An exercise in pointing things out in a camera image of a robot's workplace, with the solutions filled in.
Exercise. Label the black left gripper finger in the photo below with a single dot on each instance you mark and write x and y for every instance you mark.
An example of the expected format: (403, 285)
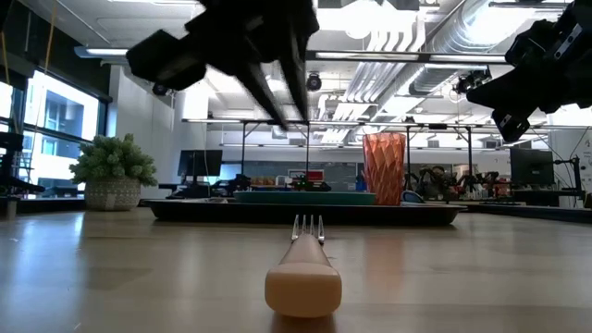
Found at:
(266, 90)
(296, 74)

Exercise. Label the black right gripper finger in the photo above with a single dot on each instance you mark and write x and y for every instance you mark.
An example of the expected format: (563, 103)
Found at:
(509, 94)
(532, 44)

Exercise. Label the teal plate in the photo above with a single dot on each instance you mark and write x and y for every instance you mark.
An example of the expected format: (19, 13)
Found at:
(305, 199)

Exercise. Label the orange faceted cup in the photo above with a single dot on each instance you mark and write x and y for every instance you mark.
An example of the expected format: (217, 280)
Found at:
(384, 171)

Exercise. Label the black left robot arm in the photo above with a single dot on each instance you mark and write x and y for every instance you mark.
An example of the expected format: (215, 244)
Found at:
(11, 182)

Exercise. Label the black serving tray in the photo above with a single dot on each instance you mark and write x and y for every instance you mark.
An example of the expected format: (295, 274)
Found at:
(287, 215)

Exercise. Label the black hanging spotlight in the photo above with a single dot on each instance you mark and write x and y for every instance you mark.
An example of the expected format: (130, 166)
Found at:
(159, 90)
(313, 82)

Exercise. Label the large black monitor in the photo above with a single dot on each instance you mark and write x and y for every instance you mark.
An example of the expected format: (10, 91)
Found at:
(532, 166)

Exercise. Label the long ceiling light bar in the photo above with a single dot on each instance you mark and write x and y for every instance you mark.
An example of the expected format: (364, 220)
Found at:
(370, 56)

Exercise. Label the red sign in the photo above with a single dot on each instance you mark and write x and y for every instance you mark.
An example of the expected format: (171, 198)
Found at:
(314, 175)

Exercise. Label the small black monitor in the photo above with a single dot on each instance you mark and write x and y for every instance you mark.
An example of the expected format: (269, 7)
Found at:
(200, 163)

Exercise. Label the dark neighbouring table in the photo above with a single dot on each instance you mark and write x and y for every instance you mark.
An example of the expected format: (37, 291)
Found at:
(546, 213)

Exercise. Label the blue and white object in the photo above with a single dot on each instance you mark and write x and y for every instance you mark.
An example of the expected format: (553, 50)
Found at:
(410, 197)

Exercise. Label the green potted plant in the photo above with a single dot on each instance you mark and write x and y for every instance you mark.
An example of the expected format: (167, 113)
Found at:
(113, 159)

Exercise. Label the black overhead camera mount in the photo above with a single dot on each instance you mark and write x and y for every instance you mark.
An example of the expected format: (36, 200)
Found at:
(469, 82)

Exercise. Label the black metal rig frame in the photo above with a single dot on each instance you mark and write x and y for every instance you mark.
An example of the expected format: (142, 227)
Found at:
(470, 152)
(243, 148)

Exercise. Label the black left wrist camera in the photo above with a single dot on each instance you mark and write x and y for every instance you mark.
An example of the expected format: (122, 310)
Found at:
(164, 60)

